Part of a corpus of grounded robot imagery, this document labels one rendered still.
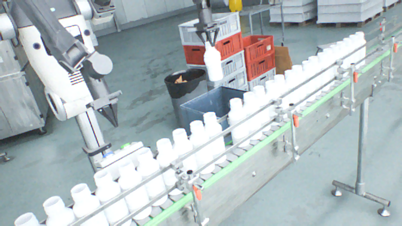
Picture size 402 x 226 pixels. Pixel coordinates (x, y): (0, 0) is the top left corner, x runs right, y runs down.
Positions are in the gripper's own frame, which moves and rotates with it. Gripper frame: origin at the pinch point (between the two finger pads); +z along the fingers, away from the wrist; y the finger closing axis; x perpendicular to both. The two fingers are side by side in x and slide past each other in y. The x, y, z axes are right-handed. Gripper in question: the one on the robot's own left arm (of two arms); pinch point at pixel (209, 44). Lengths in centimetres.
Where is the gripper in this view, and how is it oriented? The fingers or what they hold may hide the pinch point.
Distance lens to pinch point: 128.4
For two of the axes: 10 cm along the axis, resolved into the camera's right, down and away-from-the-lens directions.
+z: 1.7, 9.1, 3.7
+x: -7.8, 3.5, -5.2
